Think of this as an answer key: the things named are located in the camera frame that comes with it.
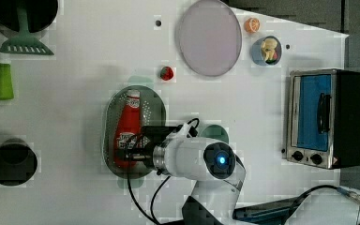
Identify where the black cylinder holder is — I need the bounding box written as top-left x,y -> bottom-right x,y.
0,0 -> 59,33

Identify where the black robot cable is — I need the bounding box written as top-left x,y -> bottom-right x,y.
125,117 -> 201,225

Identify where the green metal cup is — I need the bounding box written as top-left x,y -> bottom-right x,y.
200,125 -> 229,143

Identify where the large grey round plate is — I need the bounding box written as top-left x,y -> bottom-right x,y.
176,0 -> 242,76

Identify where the green slotted spatula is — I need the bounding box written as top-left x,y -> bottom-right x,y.
0,7 -> 53,55

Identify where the red toy strawberry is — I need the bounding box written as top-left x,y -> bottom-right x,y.
159,67 -> 174,81

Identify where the blue bowl with toy food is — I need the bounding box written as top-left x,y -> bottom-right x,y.
250,36 -> 282,66

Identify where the black toaster oven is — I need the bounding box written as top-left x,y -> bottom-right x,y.
286,68 -> 360,170

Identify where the green oval metal strainer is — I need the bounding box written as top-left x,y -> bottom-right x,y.
102,85 -> 166,179

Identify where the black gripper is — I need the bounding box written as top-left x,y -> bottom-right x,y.
120,125 -> 182,168

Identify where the red felt ketchup bottle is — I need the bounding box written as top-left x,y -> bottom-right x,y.
113,89 -> 141,169

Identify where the orange slice toy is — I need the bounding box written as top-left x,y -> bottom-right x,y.
244,18 -> 261,34

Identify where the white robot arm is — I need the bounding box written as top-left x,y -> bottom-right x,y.
119,123 -> 246,225

